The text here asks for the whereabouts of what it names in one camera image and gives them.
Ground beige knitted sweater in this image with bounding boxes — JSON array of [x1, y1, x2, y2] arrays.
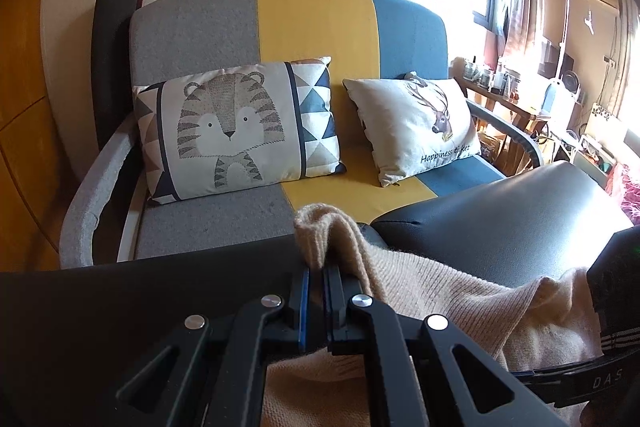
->
[[262, 204, 602, 426]]

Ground pink ruffled bedspread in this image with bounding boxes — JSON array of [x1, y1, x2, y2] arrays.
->
[[620, 165, 640, 225]]

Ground wooden side table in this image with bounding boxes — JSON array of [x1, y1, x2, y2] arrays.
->
[[456, 78, 550, 176]]

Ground small desk fan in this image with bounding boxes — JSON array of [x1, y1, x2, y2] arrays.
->
[[561, 70, 580, 95]]

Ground tiger print cushion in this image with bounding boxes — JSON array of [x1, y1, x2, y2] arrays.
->
[[132, 56, 346, 205]]

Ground deer print cushion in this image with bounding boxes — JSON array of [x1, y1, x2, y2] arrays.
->
[[343, 74, 480, 187]]

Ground grey yellow blue sofa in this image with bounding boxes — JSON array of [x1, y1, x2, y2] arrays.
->
[[58, 0, 547, 270]]

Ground white floor lamp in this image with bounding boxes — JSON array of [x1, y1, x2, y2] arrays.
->
[[554, 0, 570, 80]]

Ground white wall hanger hook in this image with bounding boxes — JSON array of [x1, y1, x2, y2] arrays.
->
[[584, 10, 594, 36]]

